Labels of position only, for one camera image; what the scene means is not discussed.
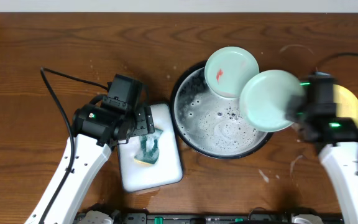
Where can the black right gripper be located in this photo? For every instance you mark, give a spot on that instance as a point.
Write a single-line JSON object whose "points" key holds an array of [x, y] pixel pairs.
{"points": [[295, 102]]}

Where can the yellow plate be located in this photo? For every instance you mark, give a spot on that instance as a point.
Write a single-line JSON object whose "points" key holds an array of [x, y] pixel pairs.
{"points": [[346, 103]]}

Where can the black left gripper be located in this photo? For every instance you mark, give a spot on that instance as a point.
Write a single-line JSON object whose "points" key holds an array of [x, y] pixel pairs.
{"points": [[145, 121]]}

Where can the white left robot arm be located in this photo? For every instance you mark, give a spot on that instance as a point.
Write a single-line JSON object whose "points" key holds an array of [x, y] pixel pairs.
{"points": [[95, 132]]}

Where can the green and yellow sponge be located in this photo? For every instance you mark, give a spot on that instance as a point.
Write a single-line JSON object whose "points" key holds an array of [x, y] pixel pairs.
{"points": [[149, 151]]}

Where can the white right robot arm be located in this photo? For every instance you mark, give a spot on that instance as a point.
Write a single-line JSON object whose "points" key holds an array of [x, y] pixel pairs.
{"points": [[335, 140]]}

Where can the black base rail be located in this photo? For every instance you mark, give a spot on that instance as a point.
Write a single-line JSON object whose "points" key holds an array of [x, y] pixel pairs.
{"points": [[254, 217]]}

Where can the round black metal tray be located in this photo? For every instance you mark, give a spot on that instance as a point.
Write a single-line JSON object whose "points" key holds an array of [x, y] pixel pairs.
{"points": [[210, 124]]}

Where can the black rectangular soapy tray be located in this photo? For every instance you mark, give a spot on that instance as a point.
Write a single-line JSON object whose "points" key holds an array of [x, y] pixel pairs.
{"points": [[138, 176]]}

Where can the light green plate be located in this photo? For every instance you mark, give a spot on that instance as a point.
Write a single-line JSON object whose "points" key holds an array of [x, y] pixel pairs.
{"points": [[264, 100], [228, 70]]}

